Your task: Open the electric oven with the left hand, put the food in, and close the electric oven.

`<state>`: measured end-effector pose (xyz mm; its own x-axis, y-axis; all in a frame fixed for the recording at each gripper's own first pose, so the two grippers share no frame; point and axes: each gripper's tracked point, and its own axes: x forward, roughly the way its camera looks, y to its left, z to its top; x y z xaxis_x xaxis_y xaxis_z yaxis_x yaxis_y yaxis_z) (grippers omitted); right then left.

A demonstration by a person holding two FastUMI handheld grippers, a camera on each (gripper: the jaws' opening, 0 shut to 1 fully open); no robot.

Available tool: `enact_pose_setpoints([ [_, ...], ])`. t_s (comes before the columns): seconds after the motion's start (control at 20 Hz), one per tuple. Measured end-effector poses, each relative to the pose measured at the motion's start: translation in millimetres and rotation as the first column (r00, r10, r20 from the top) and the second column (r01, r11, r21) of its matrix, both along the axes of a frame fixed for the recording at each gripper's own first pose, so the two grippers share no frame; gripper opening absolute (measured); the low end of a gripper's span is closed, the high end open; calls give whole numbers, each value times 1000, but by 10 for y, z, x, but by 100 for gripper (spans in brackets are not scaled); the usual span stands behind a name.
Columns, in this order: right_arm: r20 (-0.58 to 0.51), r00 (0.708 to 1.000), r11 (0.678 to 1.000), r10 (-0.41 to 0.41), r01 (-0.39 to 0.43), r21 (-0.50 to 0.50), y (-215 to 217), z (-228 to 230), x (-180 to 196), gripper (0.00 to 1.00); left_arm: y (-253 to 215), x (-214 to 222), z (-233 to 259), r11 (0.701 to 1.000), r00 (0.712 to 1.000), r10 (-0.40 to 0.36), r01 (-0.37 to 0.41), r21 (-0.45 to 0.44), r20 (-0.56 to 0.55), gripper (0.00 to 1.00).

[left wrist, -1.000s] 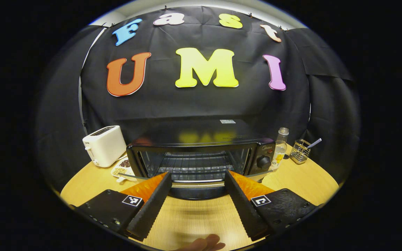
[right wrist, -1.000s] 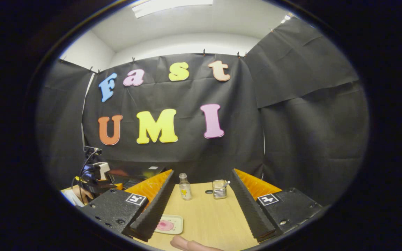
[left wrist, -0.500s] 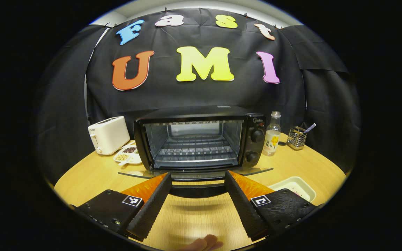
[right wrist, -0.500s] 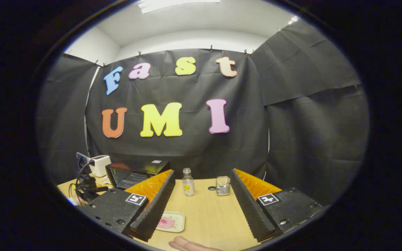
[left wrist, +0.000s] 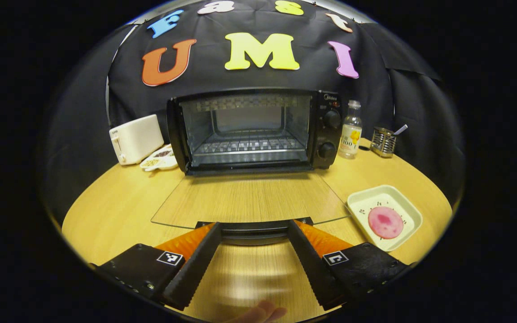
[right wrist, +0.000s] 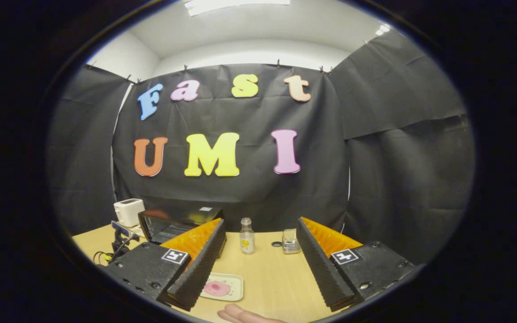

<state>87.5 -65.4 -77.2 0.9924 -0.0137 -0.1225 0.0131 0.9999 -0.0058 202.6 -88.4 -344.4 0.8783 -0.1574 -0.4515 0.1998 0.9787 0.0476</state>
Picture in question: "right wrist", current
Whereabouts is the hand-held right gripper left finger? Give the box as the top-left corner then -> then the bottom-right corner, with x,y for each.
105,218 -> 227,311

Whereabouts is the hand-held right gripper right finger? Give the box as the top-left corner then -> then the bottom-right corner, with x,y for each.
297,217 -> 416,312

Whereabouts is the pink food slice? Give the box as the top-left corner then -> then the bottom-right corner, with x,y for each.
203,281 -> 231,297

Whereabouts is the white food plate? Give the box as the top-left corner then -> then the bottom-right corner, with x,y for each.
199,273 -> 244,302

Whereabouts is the black electric oven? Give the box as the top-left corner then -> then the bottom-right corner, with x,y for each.
138,207 -> 227,259

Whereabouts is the small ribbed glass jar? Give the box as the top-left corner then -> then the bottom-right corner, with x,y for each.
282,229 -> 301,254

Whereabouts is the white toaster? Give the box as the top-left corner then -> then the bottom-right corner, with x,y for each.
114,198 -> 145,227

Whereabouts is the small yellow label glass bottle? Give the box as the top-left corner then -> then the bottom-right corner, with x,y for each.
240,218 -> 255,255

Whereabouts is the black backdrop cloth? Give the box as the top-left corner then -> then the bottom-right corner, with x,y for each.
47,29 -> 475,265

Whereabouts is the large ceiling light panel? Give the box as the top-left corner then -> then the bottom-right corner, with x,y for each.
184,0 -> 290,17

